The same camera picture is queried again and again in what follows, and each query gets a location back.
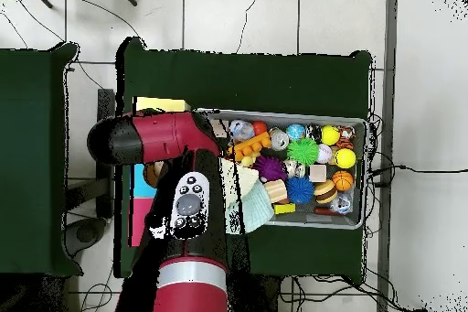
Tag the cream knitted cloth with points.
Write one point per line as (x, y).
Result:
(248, 176)

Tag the mint knitted cloth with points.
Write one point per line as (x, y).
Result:
(259, 207)

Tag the green spiky ball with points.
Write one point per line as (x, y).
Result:
(302, 151)

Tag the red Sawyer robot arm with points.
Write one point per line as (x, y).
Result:
(161, 136)

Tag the wooden box with three holes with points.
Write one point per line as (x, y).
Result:
(161, 104)

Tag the silver mesh bin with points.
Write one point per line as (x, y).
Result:
(329, 218)

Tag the orange plastic block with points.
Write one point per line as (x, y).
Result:
(252, 143)

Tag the purple spiky ball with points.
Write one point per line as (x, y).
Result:
(270, 169)

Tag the blue globe ball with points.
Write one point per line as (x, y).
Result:
(295, 132)

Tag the large blue spiky ball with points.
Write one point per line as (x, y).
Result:
(299, 190)

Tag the yellow smiley ball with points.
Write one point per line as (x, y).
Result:
(330, 135)

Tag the yellow tennis ball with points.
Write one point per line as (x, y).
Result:
(345, 158)

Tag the orange basketball toy ball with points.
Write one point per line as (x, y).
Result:
(343, 180)

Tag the dark green side table cloth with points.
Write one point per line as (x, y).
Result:
(33, 125)

